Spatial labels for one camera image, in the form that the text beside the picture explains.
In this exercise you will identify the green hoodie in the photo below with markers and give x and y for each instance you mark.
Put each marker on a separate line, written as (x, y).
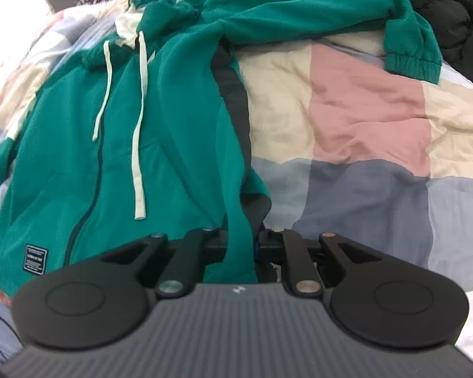
(173, 126)

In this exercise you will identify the patchwork quilt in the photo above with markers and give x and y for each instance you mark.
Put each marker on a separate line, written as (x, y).
(358, 118)

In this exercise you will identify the black puffer jacket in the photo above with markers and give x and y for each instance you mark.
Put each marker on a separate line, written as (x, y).
(437, 0)

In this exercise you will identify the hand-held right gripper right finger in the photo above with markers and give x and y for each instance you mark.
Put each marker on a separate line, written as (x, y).
(289, 248)

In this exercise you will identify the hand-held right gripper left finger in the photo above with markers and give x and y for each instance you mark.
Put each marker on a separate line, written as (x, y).
(199, 246)

